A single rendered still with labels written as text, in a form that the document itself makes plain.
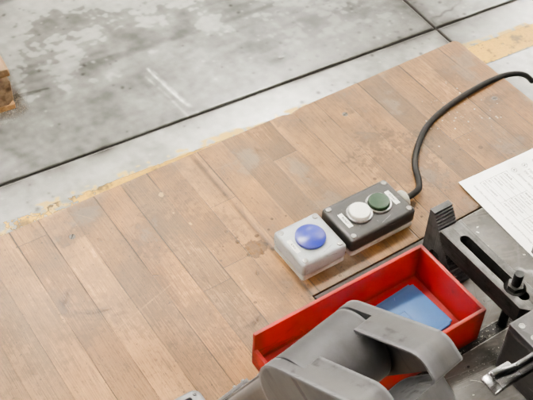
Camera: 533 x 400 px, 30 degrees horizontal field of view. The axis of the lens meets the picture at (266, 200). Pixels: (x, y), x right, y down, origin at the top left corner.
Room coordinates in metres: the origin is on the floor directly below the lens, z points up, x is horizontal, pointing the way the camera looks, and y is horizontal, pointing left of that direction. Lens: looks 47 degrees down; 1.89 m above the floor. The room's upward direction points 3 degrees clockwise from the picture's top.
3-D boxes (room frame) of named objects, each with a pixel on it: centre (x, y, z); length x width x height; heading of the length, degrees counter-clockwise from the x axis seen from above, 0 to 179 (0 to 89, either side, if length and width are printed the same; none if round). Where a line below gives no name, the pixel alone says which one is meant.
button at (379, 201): (0.90, -0.15, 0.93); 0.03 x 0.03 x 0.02
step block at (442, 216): (0.82, -0.23, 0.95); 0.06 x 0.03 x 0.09; 36
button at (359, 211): (0.88, -0.12, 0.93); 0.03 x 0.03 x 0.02
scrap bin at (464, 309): (0.69, -0.13, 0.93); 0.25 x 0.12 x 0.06; 126
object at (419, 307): (0.71, -0.15, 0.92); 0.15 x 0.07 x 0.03; 130
